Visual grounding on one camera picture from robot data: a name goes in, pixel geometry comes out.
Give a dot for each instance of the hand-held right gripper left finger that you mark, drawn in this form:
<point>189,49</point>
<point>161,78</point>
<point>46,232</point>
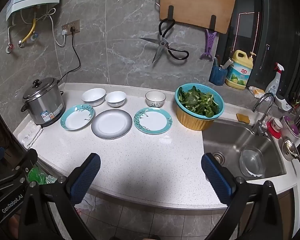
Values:
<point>86,178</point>

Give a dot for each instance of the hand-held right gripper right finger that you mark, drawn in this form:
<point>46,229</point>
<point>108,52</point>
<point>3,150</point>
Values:
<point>216,178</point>

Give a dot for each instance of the grey rim white plate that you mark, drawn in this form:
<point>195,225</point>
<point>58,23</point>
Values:
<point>111,124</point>

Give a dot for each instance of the teal rim floral plate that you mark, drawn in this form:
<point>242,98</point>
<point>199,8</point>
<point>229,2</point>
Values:
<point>77,118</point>
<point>153,120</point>

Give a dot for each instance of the large white bowl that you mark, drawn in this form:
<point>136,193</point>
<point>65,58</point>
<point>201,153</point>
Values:
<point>93,96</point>

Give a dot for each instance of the small white bowl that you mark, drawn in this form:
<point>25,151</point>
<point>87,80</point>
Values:
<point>115,98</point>

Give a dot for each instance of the white bowl floral print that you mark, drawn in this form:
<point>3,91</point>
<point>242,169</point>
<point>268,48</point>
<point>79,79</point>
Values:
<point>155,99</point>

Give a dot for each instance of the green plastic bag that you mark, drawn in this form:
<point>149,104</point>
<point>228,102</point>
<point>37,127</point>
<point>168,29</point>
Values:
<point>37,175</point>

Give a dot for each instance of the folded white cloth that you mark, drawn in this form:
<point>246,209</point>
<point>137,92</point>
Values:
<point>30,136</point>

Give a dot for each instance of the white cloth on floor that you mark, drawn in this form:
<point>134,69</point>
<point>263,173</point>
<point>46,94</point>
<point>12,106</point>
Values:
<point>90,203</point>

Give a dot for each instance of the clear plastic container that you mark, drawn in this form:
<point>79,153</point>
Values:
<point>252,162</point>

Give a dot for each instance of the stainless steel sink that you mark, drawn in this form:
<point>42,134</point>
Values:
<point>230,137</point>

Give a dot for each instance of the stainless steel rice cooker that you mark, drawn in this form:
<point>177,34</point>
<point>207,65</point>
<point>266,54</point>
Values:
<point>45,105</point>

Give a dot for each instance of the yellow plastic basin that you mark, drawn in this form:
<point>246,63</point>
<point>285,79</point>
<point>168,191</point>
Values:
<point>192,123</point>

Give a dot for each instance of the yellow scouring sponge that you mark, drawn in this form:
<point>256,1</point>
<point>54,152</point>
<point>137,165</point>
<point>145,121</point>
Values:
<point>243,119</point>

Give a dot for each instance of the chrome faucet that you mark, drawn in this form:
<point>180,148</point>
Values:
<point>261,122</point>

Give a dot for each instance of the blue plastic colander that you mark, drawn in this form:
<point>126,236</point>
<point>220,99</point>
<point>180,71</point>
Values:
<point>221,105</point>

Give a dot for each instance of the cup on red coaster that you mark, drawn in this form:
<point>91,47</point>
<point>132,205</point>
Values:
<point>275,127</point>

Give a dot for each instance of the green leafy vegetables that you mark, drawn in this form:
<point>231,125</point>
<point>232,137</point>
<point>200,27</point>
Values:
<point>197,101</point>

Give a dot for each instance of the purple and white bowl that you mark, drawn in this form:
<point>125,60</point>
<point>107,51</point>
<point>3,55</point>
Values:
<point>291,127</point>

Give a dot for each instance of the packaged yellow sponge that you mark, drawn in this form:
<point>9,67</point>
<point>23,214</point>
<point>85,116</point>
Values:
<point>256,91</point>

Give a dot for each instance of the blue utensil holder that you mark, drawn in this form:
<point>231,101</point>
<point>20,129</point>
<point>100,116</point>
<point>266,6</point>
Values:
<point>218,76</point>

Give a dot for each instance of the yellow dish soap bottle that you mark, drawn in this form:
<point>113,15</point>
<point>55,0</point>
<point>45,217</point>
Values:
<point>238,75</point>

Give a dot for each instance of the white spray bottle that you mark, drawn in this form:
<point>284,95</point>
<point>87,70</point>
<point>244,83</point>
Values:
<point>274,82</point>

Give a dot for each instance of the purple peeler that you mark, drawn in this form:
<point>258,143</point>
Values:
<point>209,42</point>

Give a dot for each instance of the white water heater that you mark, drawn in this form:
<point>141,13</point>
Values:
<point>32,2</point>

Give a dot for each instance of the wooden cutting board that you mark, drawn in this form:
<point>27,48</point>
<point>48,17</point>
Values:
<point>197,0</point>

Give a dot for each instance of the wall power outlet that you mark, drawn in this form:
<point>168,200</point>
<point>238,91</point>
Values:
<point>70,27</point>

